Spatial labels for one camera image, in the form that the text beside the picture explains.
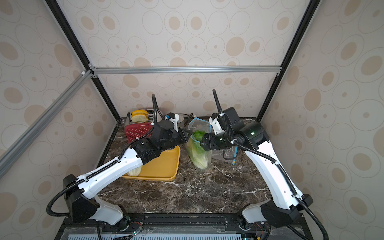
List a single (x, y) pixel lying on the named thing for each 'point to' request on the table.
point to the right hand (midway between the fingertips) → (211, 141)
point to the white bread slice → (139, 118)
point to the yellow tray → (165, 167)
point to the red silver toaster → (133, 130)
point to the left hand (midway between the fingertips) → (197, 132)
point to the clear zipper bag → (198, 123)
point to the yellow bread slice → (139, 112)
